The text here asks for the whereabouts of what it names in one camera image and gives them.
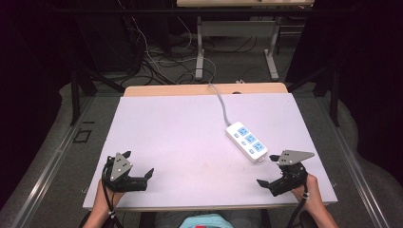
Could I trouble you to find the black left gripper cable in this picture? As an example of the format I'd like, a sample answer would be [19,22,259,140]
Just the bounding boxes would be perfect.
[101,155,125,228]

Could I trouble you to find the black metal stand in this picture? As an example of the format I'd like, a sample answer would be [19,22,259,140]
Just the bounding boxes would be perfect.
[69,66,126,126]
[286,65,341,128]

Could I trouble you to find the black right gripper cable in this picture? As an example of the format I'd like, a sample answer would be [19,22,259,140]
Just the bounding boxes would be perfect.
[285,172,310,228]

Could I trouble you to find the aluminium floor rail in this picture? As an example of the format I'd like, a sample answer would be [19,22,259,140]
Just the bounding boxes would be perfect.
[315,94,393,228]
[9,95,97,228]

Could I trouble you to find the person's left hand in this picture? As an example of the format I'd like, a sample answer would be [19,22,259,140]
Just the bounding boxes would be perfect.
[94,179,126,213]

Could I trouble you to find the person's right hand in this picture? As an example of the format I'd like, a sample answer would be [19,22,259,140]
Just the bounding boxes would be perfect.
[290,173,323,212]

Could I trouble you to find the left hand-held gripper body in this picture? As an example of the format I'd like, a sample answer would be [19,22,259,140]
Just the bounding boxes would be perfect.
[102,152,149,193]

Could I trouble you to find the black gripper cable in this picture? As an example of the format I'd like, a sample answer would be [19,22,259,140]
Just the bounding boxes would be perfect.
[101,155,125,228]
[285,172,310,228]

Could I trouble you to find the person's teal shirt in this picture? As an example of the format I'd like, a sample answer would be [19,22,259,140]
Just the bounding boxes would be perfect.
[178,213,236,228]

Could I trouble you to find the tangle of floor cables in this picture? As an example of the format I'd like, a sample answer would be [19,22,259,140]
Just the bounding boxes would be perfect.
[117,15,259,86]

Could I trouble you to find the white table board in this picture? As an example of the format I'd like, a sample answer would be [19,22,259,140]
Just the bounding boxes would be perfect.
[82,92,338,210]

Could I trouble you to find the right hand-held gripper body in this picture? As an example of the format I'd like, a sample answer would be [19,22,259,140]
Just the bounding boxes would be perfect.
[268,149,316,198]

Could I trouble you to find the light wooden table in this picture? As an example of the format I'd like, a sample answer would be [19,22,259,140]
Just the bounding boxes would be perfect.
[123,82,289,98]

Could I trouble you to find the white power strip blue sockets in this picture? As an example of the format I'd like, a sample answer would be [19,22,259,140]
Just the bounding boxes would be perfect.
[224,121,269,164]

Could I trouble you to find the white-legged desk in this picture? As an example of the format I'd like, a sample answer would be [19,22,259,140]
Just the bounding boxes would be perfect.
[176,0,316,82]

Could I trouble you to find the grey power strip cable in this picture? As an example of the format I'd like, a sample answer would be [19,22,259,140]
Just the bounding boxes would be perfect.
[207,82,233,126]

